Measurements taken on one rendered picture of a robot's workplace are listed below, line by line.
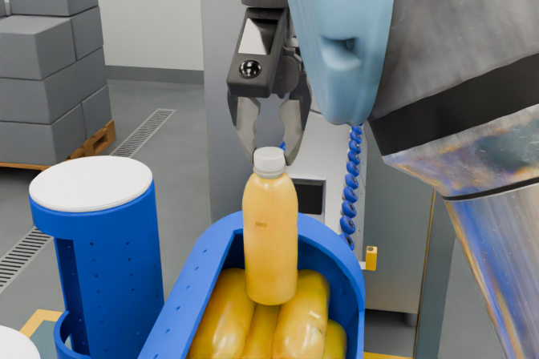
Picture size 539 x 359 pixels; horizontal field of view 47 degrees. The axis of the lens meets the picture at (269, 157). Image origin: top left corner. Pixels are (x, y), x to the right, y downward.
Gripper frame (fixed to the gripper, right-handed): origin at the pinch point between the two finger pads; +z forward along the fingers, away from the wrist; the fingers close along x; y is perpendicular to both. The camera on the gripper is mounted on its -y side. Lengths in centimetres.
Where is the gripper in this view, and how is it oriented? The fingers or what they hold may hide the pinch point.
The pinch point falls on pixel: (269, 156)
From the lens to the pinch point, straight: 77.9
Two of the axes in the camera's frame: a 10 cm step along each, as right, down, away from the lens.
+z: 0.0, 9.1, 4.2
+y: 1.6, -4.1, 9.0
